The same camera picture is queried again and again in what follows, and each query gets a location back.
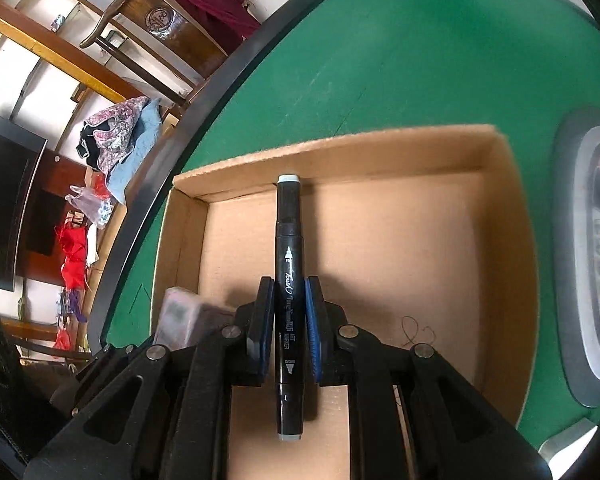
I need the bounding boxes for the mahjong table centre panel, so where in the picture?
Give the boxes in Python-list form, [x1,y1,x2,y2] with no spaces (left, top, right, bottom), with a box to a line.
[550,107,600,408]

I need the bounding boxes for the black marker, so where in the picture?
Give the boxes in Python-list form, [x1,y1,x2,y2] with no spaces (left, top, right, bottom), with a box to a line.
[276,175,307,442]

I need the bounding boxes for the red bags on bench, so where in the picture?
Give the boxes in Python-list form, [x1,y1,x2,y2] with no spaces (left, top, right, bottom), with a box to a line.
[55,222,91,291]

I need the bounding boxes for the small grey box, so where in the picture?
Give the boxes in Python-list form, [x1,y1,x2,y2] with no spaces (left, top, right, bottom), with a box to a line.
[155,286,236,351]

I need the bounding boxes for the pile of clothes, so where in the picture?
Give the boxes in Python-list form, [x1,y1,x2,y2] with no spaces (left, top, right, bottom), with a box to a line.
[75,96,168,206]

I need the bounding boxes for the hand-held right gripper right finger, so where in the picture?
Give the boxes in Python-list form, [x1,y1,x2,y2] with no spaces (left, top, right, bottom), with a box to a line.
[305,276,553,480]

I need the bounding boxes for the carved wooden chair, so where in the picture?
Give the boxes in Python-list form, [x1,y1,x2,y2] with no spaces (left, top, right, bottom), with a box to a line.
[79,0,261,111]

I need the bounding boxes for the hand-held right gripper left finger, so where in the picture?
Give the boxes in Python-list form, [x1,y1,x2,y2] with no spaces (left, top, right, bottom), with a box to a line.
[25,276,276,480]

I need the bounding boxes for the wooden wall shelves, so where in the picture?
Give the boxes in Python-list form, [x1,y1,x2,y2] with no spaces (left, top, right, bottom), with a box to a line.
[0,0,156,126]

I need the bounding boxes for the cardboard box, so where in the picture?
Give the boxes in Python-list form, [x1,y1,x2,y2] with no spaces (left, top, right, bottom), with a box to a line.
[150,124,540,480]

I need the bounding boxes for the clear plastic bag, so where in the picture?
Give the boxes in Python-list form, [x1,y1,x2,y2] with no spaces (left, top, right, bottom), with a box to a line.
[66,182,113,231]

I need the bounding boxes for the dark wooden cabinet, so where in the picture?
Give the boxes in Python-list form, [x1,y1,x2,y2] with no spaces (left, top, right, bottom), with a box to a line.
[25,152,88,286]

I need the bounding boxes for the black television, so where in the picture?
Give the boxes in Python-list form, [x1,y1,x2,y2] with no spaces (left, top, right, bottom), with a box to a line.
[0,105,48,293]

